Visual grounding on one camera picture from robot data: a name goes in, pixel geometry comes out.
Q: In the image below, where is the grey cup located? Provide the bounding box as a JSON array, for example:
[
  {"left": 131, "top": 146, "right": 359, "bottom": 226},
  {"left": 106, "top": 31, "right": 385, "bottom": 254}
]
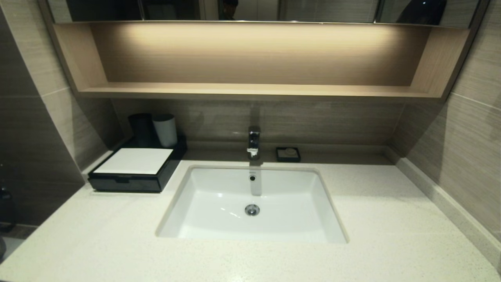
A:
[{"left": 152, "top": 114, "right": 178, "bottom": 148}]

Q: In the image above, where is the black amenity tray with drawer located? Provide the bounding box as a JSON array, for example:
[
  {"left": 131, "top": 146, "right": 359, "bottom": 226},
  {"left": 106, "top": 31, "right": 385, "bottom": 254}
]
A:
[{"left": 88, "top": 135, "right": 187, "bottom": 193}]

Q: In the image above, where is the chrome faucet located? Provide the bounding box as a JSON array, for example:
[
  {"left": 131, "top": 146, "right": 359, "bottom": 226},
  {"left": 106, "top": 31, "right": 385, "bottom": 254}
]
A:
[{"left": 247, "top": 126, "right": 261, "bottom": 160}]

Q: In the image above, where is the black soap dish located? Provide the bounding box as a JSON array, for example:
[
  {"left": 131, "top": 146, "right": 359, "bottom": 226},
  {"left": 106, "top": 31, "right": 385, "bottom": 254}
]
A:
[{"left": 276, "top": 147, "right": 301, "bottom": 163}]

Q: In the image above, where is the white sink basin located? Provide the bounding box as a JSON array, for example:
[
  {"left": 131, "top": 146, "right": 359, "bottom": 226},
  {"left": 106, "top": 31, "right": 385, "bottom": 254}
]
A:
[{"left": 155, "top": 165, "right": 349, "bottom": 244}]

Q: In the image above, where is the black cup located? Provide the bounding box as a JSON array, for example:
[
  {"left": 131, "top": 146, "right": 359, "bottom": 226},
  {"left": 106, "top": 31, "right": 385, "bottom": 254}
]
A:
[{"left": 128, "top": 113, "right": 155, "bottom": 148}]

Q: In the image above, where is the mirror cabinet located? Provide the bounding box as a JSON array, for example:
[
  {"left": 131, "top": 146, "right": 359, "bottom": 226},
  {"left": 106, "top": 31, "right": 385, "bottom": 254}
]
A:
[{"left": 47, "top": 0, "right": 480, "bottom": 25}]

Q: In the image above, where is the wooden wall shelf niche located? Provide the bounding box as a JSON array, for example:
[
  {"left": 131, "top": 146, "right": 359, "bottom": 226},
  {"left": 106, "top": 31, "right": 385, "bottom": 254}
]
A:
[{"left": 39, "top": 22, "right": 488, "bottom": 103}]

